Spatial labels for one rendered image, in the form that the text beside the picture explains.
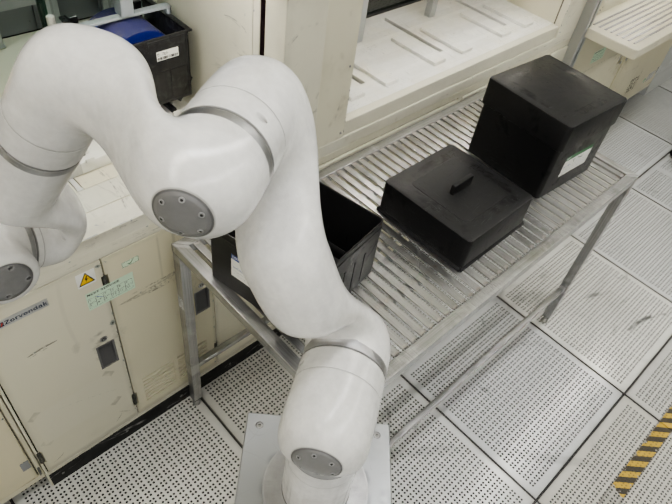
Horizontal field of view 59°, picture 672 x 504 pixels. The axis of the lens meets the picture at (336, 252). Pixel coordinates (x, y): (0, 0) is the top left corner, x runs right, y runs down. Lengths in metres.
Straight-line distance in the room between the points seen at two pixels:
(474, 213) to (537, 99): 0.40
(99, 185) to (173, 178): 1.03
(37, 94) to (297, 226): 0.27
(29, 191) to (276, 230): 0.27
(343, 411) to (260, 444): 0.46
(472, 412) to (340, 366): 1.47
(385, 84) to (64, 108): 1.42
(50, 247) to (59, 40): 0.39
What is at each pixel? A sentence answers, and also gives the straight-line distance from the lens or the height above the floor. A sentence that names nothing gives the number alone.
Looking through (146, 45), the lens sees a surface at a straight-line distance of 1.53.
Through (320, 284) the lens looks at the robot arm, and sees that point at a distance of 0.64.
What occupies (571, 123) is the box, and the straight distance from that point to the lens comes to 1.70.
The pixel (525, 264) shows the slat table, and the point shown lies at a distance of 1.60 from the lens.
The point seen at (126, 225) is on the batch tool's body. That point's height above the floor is 0.86.
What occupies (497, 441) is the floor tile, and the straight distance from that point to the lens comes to 2.18.
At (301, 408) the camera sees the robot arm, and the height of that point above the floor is 1.17.
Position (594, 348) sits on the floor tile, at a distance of 2.58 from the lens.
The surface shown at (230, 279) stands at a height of 0.79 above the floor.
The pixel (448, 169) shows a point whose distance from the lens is 1.64.
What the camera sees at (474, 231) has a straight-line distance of 1.48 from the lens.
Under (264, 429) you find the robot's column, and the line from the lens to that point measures 1.19.
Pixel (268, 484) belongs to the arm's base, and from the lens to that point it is 1.14.
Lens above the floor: 1.82
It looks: 46 degrees down
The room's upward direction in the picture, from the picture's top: 10 degrees clockwise
